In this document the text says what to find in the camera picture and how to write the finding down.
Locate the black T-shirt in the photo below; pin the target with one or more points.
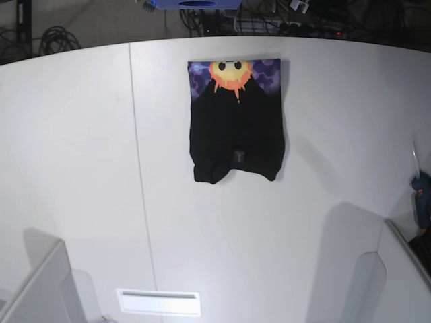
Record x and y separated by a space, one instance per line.
237 120

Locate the blue box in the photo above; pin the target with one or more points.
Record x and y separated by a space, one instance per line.
195 4

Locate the blue glue gun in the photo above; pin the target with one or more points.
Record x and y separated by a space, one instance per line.
420 184

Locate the black keyboard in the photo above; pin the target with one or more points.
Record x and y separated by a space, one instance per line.
421 247

